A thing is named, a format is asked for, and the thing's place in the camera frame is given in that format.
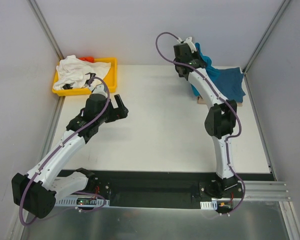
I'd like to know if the teal blue t-shirt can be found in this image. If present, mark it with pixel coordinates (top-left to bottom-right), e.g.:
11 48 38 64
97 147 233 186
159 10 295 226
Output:
185 37 221 91

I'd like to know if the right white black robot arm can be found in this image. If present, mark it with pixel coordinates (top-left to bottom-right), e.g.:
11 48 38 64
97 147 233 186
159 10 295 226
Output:
173 37 238 199

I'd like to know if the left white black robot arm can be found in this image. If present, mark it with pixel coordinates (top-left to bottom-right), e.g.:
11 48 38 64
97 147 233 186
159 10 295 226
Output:
11 85 129 219

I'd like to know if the white printed t-shirt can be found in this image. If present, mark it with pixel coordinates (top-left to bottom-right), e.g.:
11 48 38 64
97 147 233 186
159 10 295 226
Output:
52 55 111 91

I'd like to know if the orange garment in bin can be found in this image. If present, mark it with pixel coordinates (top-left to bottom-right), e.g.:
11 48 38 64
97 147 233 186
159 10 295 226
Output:
79 56 95 63

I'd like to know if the folded dark blue t-shirt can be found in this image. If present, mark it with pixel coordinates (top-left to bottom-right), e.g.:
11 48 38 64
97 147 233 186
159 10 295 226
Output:
208 67 246 104

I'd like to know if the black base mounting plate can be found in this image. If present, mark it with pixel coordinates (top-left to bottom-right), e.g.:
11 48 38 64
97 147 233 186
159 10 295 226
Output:
37 169 251 210

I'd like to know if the left slotted cable duct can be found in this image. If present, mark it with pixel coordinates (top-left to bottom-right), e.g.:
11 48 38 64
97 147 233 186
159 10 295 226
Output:
55 196 110 208

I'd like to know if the slotted cable duct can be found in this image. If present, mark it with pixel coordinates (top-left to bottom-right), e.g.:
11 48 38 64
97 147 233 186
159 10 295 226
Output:
55 196 110 208
200 200 218 211

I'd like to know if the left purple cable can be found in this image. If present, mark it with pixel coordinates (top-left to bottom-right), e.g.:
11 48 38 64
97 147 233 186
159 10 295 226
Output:
19 76 111 227

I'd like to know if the purple cable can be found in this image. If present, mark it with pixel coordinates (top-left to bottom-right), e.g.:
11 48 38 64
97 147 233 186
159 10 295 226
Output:
19 76 111 227
155 32 246 218

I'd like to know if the right aluminium frame post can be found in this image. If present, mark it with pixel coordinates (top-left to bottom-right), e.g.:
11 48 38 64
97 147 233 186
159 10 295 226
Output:
242 0 292 75

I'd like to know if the aluminium frame post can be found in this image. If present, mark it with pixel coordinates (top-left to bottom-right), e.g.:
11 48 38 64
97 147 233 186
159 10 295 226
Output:
242 0 292 75
27 0 64 60

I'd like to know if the left aluminium frame post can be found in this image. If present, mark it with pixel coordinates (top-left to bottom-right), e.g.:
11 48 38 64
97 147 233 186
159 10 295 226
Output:
27 0 64 60

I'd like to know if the right slotted cable duct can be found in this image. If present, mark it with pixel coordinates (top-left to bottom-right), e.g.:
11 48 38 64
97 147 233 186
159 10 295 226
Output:
200 200 218 211

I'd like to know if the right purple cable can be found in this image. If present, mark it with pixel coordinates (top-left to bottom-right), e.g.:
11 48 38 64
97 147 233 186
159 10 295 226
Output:
155 32 246 218

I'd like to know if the aluminium extrusion rail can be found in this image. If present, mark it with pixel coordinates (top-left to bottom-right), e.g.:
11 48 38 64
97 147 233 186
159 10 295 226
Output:
244 181 292 202

